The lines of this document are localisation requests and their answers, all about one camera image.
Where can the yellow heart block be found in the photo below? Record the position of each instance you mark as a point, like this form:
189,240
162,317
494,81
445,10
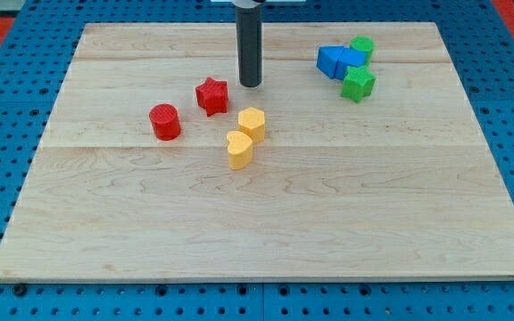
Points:
240,149

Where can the green cylinder block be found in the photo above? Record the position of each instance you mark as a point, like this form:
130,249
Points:
363,44

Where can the yellow hexagon block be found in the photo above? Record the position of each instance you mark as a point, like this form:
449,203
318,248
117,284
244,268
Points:
251,121

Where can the red cylinder block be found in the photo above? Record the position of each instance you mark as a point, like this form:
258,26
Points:
165,121

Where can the red star block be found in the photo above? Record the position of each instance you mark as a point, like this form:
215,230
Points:
212,96

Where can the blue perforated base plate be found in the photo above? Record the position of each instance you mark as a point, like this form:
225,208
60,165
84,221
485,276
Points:
33,61

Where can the green star block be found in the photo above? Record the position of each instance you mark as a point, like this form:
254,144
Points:
358,83

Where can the blue cube block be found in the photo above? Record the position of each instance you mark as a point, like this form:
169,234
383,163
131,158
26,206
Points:
348,58

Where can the light wooden board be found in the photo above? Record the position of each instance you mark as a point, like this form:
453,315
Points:
400,187

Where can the blue triangle block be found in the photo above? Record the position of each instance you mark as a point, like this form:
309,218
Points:
327,59

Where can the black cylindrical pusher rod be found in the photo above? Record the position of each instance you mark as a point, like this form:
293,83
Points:
248,37

